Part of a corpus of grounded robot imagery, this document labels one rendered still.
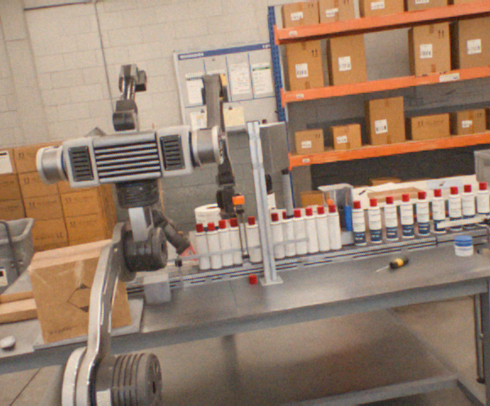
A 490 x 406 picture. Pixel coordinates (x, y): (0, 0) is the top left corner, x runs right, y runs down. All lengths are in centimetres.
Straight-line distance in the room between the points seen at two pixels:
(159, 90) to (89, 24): 113
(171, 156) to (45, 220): 418
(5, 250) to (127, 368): 303
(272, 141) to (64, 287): 95
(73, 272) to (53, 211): 383
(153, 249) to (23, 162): 408
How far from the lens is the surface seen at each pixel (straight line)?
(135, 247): 177
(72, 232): 575
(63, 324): 199
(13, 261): 441
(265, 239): 220
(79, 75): 710
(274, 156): 215
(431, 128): 629
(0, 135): 750
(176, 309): 212
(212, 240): 231
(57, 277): 194
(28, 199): 579
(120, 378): 143
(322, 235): 239
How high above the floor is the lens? 158
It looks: 11 degrees down
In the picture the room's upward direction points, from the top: 7 degrees counter-clockwise
